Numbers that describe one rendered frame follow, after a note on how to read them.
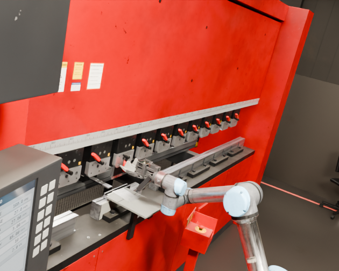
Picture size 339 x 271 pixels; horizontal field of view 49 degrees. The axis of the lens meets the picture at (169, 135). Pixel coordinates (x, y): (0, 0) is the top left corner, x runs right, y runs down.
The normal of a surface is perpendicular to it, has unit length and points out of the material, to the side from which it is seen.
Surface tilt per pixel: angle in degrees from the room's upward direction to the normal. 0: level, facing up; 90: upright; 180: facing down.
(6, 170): 0
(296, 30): 90
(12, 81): 90
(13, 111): 90
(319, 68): 90
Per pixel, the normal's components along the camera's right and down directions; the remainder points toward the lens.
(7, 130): 0.84, 0.33
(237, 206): -0.62, -0.02
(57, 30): 0.93, 0.29
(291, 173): -0.46, 0.17
